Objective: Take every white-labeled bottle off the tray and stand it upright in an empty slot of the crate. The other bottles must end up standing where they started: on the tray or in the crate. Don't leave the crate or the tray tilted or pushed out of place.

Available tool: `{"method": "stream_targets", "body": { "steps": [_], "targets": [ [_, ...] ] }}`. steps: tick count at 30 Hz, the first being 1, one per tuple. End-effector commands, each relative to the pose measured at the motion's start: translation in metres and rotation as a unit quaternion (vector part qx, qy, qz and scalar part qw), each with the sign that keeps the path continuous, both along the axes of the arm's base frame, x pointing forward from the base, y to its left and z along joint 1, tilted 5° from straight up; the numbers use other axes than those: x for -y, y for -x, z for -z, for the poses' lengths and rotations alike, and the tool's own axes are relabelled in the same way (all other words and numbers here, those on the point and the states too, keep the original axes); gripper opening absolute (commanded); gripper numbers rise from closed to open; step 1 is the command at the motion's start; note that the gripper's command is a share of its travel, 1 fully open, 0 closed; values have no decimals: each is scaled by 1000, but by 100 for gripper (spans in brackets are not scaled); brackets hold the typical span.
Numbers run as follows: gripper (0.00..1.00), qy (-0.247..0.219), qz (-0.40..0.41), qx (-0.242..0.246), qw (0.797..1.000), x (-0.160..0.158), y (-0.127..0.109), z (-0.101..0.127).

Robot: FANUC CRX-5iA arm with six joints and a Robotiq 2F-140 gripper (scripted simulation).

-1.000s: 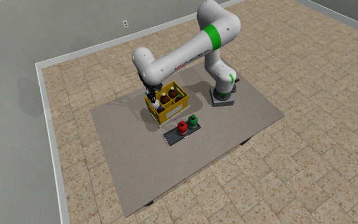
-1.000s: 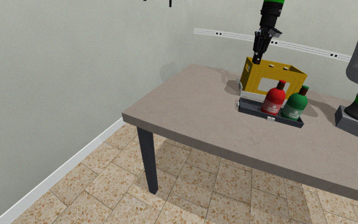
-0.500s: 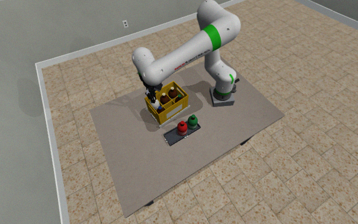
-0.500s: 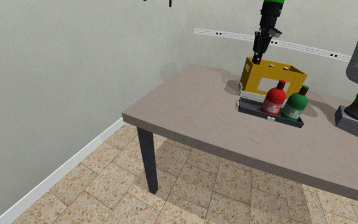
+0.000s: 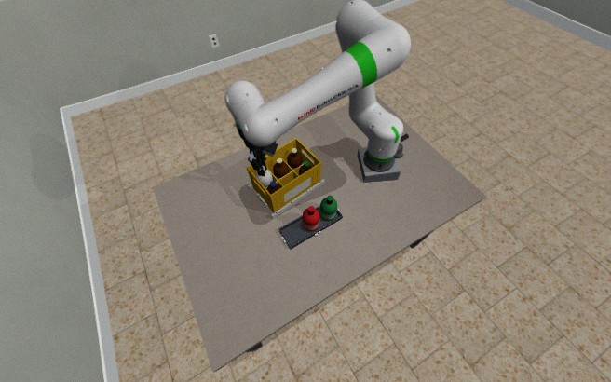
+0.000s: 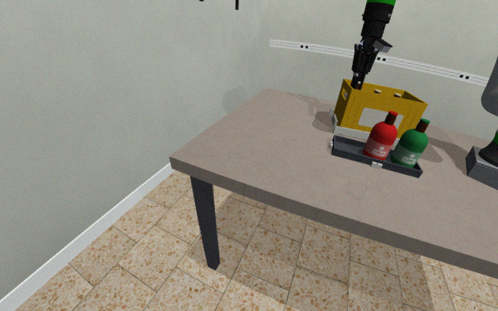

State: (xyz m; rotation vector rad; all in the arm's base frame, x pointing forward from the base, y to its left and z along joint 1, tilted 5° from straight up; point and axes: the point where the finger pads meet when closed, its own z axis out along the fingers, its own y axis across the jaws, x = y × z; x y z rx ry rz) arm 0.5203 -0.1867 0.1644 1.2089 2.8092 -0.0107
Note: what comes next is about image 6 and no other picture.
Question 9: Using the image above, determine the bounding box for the green bottle with white label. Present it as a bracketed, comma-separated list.
[390, 118, 430, 168]

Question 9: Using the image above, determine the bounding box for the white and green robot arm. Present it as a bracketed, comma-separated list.
[362, 0, 498, 167]

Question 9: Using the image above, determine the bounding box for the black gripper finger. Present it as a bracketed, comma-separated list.
[351, 40, 372, 89]
[359, 46, 379, 90]

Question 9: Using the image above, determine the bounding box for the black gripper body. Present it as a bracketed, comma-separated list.
[361, 21, 386, 52]

